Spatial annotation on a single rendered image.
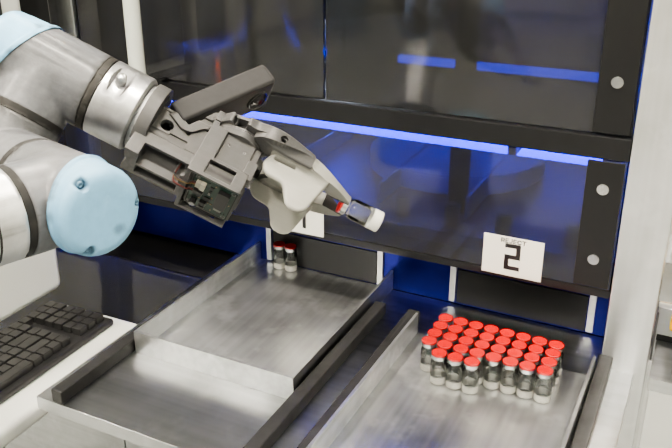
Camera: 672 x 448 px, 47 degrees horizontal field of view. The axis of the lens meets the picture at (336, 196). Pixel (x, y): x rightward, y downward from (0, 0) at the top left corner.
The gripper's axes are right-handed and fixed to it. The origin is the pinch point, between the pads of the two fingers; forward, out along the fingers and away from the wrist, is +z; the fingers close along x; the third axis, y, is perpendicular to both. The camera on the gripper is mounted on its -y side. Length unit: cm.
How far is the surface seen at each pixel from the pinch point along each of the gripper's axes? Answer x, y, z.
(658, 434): -124, -64, 134
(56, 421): -121, 3, -21
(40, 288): -78, -7, -33
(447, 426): -23.6, 6.6, 27.3
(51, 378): -62, 11, -21
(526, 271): -21.0, -18.3, 31.9
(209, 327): -48.7, -2.0, -3.3
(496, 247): -21.5, -20.0, 26.9
